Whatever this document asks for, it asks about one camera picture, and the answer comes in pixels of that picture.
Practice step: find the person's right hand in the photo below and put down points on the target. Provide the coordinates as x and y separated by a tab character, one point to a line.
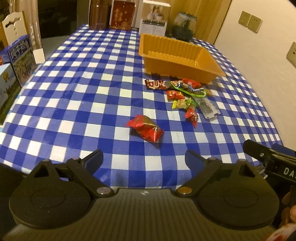
288	213

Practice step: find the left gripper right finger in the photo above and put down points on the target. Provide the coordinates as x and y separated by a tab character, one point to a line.
232	195

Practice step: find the small red snack packet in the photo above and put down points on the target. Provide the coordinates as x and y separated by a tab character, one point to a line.
174	95

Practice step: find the dark red gift box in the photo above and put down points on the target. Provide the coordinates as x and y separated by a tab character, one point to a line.
122	15

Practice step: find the orange plastic tray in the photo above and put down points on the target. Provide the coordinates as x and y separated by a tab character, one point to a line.
169	57

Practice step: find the light blue carton box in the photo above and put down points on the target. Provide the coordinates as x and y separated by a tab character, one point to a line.
9	89

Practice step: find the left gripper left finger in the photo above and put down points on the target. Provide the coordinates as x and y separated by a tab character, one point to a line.
56	195

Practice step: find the yellow green candy packet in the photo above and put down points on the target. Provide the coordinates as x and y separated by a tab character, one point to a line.
181	103

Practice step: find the white wooden chair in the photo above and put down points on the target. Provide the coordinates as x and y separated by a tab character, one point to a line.
14	26

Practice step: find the green edged dark snack bag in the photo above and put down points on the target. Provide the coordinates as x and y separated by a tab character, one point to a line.
185	88

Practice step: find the brown metal thermos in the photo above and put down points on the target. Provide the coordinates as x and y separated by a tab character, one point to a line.
99	14

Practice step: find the blue milk carton box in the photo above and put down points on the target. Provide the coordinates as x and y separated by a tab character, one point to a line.
20	55

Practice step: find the green glass dome jar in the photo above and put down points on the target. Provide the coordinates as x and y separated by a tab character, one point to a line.
184	27

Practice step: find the blue white checkered tablecloth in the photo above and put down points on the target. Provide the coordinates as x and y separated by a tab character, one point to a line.
83	96

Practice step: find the red green candy packet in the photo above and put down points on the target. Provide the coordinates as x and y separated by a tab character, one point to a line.
192	117

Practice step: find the large red snack packet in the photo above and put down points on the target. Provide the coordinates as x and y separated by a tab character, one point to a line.
146	128

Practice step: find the double wall socket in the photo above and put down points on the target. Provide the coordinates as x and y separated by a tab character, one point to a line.
249	21

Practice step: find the clear seaweed snack packet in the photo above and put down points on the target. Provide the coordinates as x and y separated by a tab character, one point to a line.
208	110

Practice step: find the single wall socket plate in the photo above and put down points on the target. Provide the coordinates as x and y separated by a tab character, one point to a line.
291	55

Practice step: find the white humidifier box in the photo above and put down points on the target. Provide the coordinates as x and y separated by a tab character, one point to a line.
154	18

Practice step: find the dark red candy wrapper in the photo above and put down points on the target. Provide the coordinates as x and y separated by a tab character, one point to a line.
155	84

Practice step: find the clear wrapped brown candy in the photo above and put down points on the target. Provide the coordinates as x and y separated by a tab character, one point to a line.
209	93

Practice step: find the sheer curtain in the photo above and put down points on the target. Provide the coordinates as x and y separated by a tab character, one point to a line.
30	10

